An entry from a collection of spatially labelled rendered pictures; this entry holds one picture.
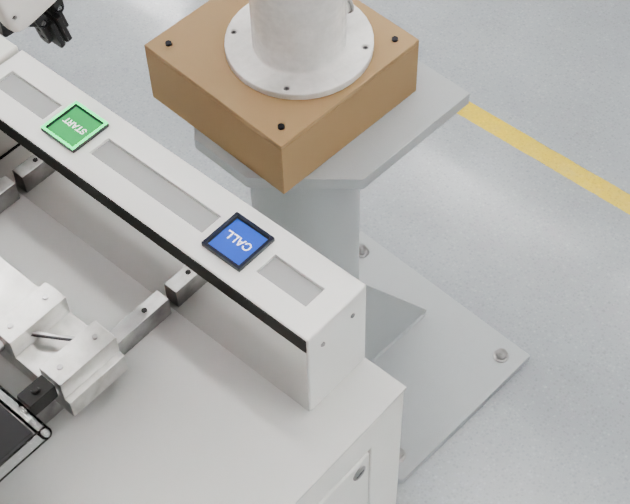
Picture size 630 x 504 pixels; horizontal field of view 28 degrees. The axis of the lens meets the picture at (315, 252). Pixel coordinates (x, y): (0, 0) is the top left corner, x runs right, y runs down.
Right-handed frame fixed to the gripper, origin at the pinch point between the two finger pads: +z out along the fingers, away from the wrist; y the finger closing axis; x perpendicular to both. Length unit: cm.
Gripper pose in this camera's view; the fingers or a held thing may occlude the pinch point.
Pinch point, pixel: (51, 26)
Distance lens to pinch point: 138.0
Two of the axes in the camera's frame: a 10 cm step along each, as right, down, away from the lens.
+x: -7.5, -5.2, 4.1
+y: 6.4, -7.2, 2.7
